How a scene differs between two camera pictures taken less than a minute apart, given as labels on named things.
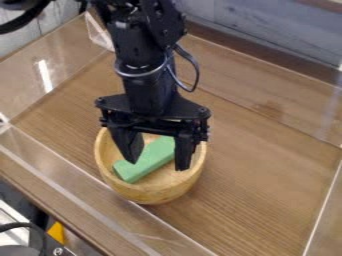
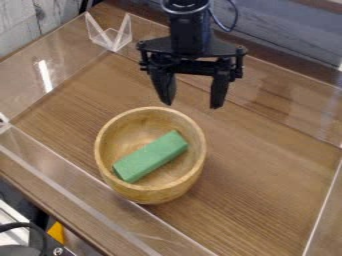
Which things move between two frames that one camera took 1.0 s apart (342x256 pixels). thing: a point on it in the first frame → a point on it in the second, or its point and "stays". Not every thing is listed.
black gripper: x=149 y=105 → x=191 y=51
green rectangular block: x=156 y=153 stays
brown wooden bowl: x=164 y=186 stays
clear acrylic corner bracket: x=97 y=33 stays
